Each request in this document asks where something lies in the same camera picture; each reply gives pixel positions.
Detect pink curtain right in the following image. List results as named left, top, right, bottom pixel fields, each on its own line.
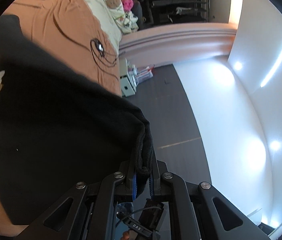
left=119, top=23, right=238, bottom=67

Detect black bear print t-shirt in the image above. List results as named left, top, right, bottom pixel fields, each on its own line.
left=0, top=15, right=153, bottom=225

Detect brown bed sheet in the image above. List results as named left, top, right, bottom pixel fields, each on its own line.
left=0, top=0, right=119, bottom=237

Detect white patterned cloth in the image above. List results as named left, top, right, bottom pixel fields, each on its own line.
left=118, top=11, right=139, bottom=35

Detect black charger with cables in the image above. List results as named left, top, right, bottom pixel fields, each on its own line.
left=63, top=24, right=119, bottom=68

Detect white bedside drawer cabinet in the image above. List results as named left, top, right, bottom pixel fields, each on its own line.
left=119, top=59, right=137, bottom=97

